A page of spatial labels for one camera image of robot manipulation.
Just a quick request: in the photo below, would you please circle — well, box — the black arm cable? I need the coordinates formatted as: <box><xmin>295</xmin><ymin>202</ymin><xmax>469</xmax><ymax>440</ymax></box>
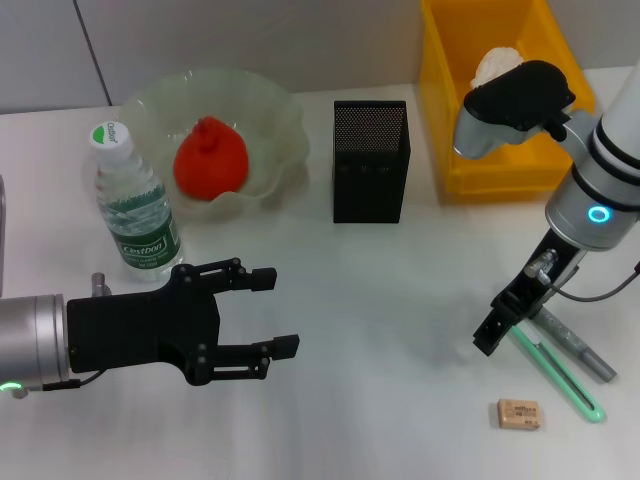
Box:
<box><xmin>523</xmin><ymin>249</ymin><xmax>640</xmax><ymax>302</ymax></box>
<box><xmin>19</xmin><ymin>372</ymin><xmax>101</xmax><ymax>397</ymax></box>

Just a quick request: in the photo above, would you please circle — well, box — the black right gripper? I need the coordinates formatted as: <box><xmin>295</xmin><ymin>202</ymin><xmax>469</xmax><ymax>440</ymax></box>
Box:
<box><xmin>471</xmin><ymin>228</ymin><xmax>587</xmax><ymax>358</ymax></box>

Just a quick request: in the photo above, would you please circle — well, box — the white paper ball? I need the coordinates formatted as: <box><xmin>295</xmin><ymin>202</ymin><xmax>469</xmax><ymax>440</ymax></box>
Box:
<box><xmin>469</xmin><ymin>45</ymin><xmax>526</xmax><ymax>91</ymax></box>

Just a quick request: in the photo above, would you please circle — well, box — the grey marker pen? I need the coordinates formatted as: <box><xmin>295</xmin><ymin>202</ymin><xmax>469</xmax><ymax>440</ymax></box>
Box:
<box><xmin>532</xmin><ymin>307</ymin><xmax>617</xmax><ymax>384</ymax></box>

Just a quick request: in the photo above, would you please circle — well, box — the green utility knife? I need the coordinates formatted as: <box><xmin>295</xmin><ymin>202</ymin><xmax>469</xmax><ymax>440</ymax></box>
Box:
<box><xmin>509</xmin><ymin>324</ymin><xmax>607</xmax><ymax>425</ymax></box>

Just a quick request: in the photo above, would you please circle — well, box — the yellow plastic bin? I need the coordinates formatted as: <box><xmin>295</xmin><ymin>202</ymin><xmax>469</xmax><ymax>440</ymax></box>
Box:
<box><xmin>418</xmin><ymin>0</ymin><xmax>597</xmax><ymax>197</ymax></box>

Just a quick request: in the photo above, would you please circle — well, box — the red-orange toy orange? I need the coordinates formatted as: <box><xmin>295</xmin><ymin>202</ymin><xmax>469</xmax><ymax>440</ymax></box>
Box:
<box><xmin>173</xmin><ymin>115</ymin><xmax>250</xmax><ymax>202</ymax></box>

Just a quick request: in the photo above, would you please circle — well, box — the black mesh pen holder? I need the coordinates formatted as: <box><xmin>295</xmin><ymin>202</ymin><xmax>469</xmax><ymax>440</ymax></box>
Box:
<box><xmin>332</xmin><ymin>99</ymin><xmax>412</xmax><ymax>225</ymax></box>

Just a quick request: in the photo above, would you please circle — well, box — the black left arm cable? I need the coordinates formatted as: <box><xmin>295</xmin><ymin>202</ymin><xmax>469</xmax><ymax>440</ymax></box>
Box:
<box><xmin>19</xmin><ymin>372</ymin><xmax>101</xmax><ymax>397</ymax></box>

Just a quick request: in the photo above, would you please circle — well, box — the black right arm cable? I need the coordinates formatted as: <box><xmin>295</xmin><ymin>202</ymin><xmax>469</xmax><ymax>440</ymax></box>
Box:
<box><xmin>523</xmin><ymin>249</ymin><xmax>640</xmax><ymax>302</ymax></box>

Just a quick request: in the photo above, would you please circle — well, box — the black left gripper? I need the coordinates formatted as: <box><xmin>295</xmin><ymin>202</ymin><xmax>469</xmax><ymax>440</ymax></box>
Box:
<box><xmin>66</xmin><ymin>256</ymin><xmax>301</xmax><ymax>387</ymax></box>

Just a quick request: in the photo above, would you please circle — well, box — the beige eraser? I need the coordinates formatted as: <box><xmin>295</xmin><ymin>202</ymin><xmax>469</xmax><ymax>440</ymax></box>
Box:
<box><xmin>496</xmin><ymin>398</ymin><xmax>544</xmax><ymax>430</ymax></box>

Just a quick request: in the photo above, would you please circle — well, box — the clear green-label water bottle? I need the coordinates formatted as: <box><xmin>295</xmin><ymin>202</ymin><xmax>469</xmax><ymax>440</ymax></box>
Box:
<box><xmin>88</xmin><ymin>122</ymin><xmax>185</xmax><ymax>284</ymax></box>

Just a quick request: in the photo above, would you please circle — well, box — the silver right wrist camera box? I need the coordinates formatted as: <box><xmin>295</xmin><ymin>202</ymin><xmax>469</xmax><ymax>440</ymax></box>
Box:
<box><xmin>453</xmin><ymin>59</ymin><xmax>576</xmax><ymax>162</ymax></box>

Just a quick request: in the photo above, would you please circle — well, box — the pale green glass fruit bowl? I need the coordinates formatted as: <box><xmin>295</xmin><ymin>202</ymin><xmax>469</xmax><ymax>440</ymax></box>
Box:
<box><xmin>117</xmin><ymin>67</ymin><xmax>311</xmax><ymax>226</ymax></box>

